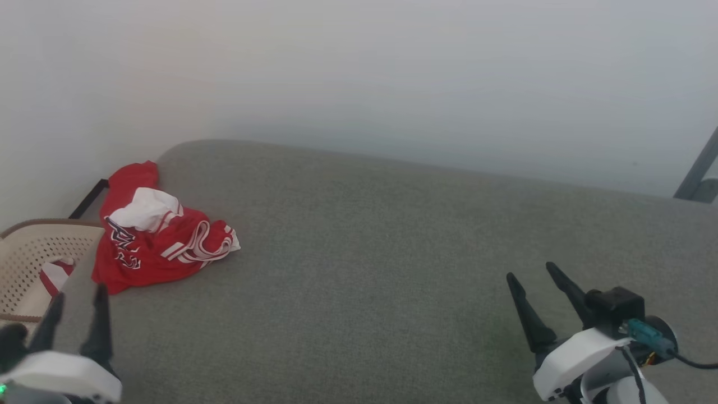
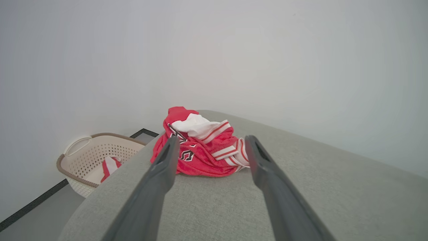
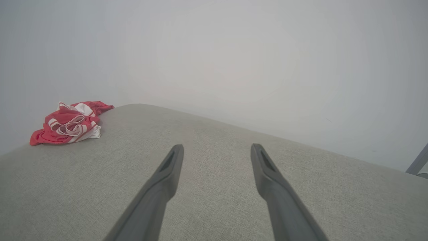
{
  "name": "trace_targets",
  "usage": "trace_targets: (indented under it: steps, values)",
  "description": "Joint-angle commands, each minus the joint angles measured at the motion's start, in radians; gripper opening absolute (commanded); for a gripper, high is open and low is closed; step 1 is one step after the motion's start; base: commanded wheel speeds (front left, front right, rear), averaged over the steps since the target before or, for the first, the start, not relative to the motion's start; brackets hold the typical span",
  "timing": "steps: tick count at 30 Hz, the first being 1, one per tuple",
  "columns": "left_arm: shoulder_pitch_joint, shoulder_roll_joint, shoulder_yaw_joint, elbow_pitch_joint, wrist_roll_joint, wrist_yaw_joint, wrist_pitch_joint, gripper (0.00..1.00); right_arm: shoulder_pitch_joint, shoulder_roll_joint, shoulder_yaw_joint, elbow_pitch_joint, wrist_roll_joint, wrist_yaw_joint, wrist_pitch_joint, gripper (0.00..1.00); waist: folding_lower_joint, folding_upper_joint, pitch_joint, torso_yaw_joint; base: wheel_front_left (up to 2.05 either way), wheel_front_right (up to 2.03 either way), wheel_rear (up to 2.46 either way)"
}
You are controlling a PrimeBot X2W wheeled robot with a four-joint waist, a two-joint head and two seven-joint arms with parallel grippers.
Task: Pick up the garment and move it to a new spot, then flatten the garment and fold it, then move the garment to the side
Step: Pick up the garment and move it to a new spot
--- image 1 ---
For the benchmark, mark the red and white jersey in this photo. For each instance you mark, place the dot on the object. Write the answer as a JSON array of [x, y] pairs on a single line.
[[146, 255]]

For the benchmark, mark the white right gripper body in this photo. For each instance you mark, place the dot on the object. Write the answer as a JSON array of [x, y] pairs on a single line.
[[578, 359]]

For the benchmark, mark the grey metal pole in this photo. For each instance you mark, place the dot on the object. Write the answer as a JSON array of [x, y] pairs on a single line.
[[698, 168]]

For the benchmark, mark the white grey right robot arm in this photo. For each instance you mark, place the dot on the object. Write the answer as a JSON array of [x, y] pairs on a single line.
[[614, 387]]

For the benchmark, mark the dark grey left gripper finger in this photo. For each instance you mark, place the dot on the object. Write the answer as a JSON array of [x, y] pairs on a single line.
[[101, 331], [49, 322]]

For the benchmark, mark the black metal frame bar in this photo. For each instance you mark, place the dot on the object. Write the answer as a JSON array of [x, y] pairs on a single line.
[[88, 200]]

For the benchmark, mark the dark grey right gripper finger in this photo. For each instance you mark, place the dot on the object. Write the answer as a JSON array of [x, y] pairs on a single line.
[[569, 293], [533, 320]]

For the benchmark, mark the beige perforated laundry basket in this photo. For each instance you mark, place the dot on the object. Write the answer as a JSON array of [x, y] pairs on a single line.
[[25, 252]]

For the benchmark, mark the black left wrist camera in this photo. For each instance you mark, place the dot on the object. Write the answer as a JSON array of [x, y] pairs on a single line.
[[11, 343]]

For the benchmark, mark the red white cloth in basket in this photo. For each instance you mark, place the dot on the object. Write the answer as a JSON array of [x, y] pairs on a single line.
[[53, 276]]

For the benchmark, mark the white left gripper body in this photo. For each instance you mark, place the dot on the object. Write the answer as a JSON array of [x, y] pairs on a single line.
[[61, 373]]

